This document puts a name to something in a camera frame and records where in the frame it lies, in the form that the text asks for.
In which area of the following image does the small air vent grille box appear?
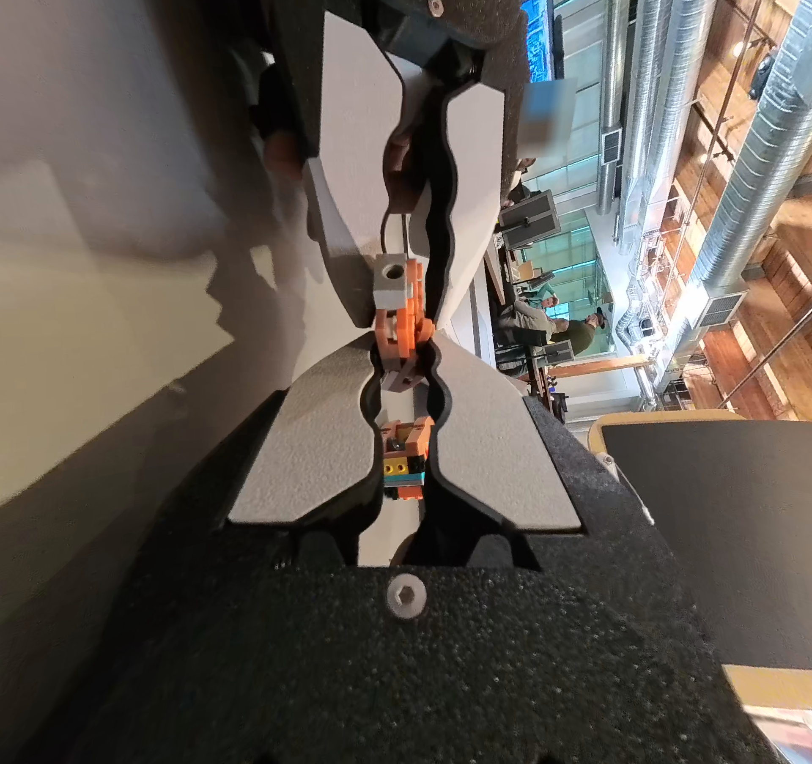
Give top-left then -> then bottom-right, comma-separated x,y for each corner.
693,290 -> 751,331

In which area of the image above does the wall screen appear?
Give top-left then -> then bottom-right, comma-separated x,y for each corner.
519,0 -> 567,84

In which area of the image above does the wooden-edged table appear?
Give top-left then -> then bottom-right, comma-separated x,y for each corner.
544,353 -> 653,379

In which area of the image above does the orange brick plate assembly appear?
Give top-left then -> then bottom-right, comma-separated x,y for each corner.
372,254 -> 437,360

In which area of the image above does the black panel with wooden rim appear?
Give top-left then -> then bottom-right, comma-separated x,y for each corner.
587,410 -> 812,711

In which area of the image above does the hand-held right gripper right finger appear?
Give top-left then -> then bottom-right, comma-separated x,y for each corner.
425,336 -> 584,534

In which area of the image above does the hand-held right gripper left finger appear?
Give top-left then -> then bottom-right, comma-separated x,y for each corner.
226,331 -> 385,529

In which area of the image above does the person's left hand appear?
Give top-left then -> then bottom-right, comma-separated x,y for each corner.
262,129 -> 299,174

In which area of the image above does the multicoloured brick model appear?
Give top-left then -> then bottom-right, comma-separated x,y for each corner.
382,415 -> 435,501

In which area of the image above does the silver spiral air duct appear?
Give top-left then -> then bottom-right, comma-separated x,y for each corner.
618,0 -> 725,219
596,0 -> 643,216
688,0 -> 812,289

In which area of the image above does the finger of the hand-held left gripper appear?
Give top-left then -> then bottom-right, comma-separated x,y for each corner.
302,11 -> 407,329
406,81 -> 510,335

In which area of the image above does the grey desk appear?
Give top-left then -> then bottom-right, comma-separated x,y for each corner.
0,0 -> 530,764

